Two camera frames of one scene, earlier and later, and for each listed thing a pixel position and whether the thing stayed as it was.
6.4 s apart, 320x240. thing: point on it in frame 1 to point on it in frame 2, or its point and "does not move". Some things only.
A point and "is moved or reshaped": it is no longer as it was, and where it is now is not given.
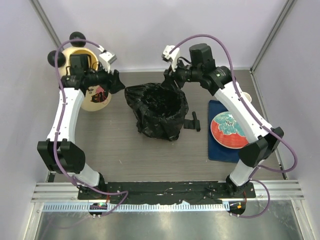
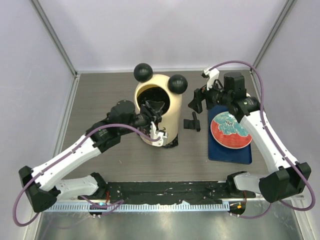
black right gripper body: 177,77 to 203,93
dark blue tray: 216,152 does not move
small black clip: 194,124 does not move
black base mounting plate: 165,192 does not move
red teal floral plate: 226,131 does not move
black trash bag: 160,112 is moved or reshaped
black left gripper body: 111,84 to 153,115
